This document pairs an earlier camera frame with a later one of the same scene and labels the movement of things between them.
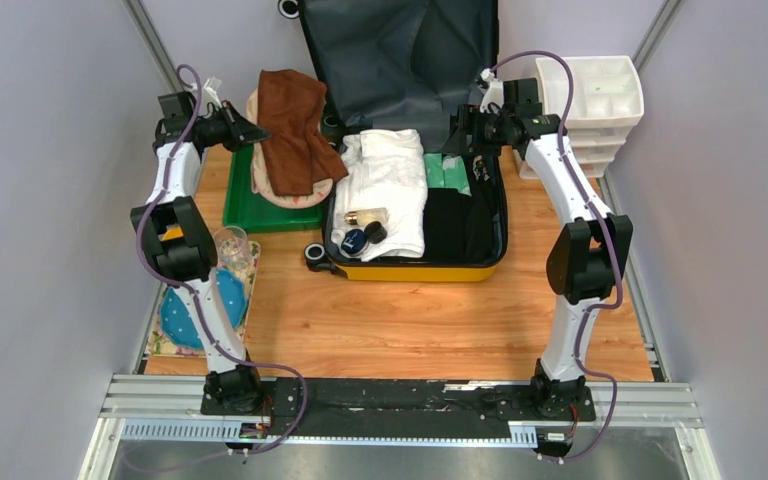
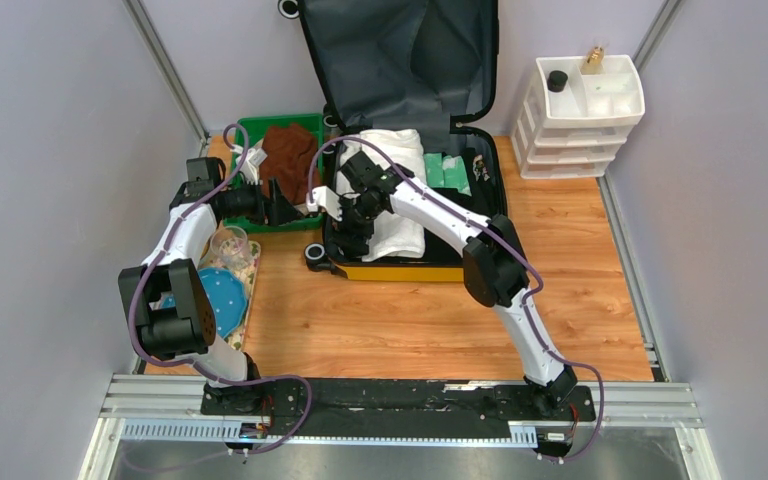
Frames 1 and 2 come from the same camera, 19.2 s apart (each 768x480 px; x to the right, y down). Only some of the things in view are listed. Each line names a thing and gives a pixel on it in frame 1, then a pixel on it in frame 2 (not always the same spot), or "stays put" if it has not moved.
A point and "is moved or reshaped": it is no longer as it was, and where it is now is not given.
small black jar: [376, 232] -> [557, 80]
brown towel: [302, 155] is moved or reshaped
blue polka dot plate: [177, 322] stays put
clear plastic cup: [232, 252] stays put
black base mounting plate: [401, 406] stays put
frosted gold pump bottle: [364, 216] is moved or reshaped
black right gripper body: [489, 130] -> [358, 216]
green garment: [446, 172] stays put
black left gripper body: [225, 129] -> [266, 211]
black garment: [458, 226] stays put
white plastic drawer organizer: [607, 99] stays put
